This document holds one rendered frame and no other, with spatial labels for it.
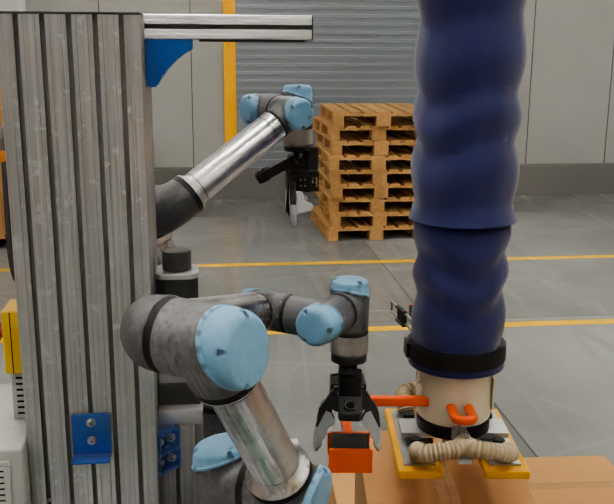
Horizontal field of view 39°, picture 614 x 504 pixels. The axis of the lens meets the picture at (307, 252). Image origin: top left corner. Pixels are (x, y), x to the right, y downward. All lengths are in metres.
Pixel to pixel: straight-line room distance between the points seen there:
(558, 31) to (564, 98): 0.87
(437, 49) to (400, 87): 9.49
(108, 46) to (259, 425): 0.71
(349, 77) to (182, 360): 10.05
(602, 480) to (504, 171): 1.57
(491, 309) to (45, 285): 0.94
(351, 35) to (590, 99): 3.34
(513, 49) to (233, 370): 0.96
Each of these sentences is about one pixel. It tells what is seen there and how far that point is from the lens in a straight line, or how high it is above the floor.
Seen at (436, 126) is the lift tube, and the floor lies 1.81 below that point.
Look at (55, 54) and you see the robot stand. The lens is 1.62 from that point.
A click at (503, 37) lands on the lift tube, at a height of 1.99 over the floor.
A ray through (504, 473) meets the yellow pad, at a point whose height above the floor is 1.07.
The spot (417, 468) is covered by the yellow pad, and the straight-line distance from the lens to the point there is 1.98.
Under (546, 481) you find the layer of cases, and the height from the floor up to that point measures 0.54.
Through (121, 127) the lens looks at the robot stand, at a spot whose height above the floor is 1.83.
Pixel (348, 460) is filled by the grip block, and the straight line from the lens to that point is 1.75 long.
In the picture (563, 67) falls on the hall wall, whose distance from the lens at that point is 12.10.
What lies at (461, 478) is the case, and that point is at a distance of 2.23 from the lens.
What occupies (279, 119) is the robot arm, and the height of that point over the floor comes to 1.81.
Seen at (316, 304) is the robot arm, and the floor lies 1.52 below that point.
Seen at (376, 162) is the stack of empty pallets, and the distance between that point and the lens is 8.78.
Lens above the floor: 1.98
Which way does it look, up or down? 14 degrees down
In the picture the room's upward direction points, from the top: straight up
